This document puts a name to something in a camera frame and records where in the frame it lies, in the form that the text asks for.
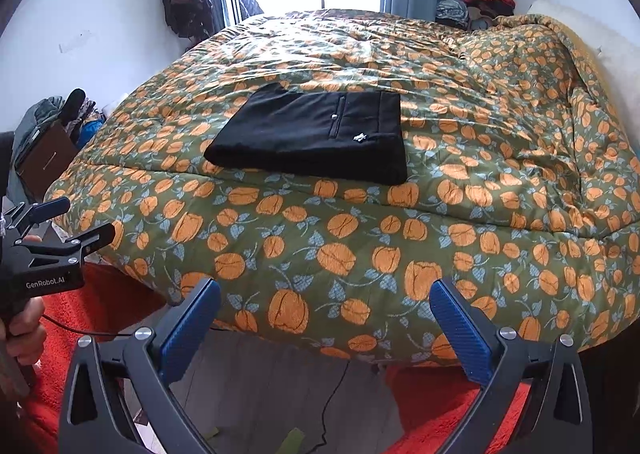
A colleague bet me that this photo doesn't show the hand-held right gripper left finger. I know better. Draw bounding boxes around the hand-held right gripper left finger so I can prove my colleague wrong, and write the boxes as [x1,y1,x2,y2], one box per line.
[57,276,223,454]

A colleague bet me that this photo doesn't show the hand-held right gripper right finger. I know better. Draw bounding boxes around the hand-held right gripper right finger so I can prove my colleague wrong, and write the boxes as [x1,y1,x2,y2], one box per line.
[429,278,594,454]

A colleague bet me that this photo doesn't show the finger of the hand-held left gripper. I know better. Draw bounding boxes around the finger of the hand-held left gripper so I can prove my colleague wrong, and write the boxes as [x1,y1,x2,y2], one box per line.
[4,197,72,235]
[16,223,117,263]

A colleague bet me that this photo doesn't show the black pants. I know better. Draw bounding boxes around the black pants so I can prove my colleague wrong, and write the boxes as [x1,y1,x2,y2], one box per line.
[203,82,409,186]

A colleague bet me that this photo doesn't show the person's left hand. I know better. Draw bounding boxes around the person's left hand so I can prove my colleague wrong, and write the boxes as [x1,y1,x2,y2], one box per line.
[6,295,49,381]

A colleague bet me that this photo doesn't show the red fluffy rug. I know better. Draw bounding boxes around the red fluffy rug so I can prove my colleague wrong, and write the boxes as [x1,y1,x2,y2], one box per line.
[15,261,533,454]

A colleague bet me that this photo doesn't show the blue cloth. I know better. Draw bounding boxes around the blue cloth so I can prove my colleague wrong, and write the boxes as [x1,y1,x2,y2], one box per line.
[75,118,107,151]

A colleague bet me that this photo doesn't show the green orange floral comforter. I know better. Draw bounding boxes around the green orange floral comforter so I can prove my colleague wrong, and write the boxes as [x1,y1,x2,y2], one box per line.
[45,8,640,368]

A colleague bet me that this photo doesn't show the grey patterned cloth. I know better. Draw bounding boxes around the grey patterned cloth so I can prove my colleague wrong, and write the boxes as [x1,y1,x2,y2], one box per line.
[435,0,471,30]

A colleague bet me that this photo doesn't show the white pillow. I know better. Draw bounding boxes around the white pillow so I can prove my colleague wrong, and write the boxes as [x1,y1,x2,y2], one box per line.
[527,0,640,102]

